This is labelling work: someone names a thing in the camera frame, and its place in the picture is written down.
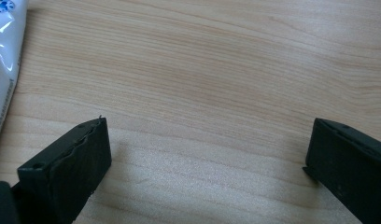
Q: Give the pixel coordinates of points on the white plastic packet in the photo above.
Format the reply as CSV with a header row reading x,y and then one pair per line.
x,y
5,62

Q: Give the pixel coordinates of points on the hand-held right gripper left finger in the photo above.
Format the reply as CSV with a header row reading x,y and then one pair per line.
x,y
67,174

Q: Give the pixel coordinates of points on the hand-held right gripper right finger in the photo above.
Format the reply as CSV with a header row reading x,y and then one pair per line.
x,y
350,168

